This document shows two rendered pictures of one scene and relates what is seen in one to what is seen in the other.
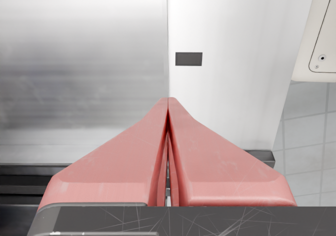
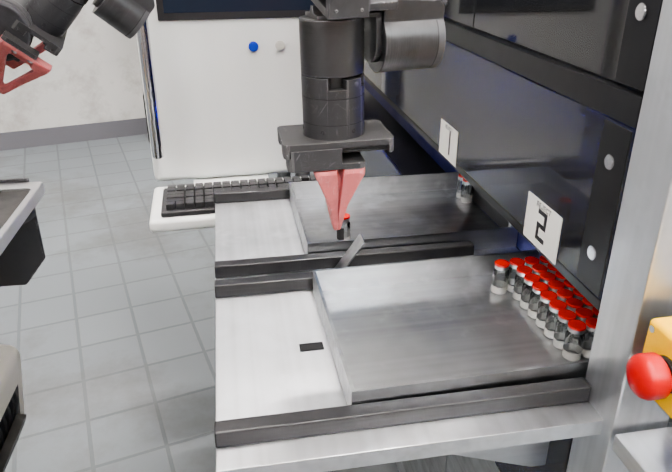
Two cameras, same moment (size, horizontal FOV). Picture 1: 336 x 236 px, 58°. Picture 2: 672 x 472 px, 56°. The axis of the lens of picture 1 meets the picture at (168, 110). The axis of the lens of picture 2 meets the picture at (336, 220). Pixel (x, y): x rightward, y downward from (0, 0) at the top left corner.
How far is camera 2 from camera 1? 0.52 m
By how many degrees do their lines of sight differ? 30
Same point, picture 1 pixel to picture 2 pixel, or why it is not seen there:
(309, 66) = not seen: outside the picture
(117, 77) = (370, 328)
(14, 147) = (452, 274)
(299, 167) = (57, 396)
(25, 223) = (437, 225)
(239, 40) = (270, 362)
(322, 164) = not seen: hidden behind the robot
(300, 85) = not seen: outside the picture
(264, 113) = (231, 321)
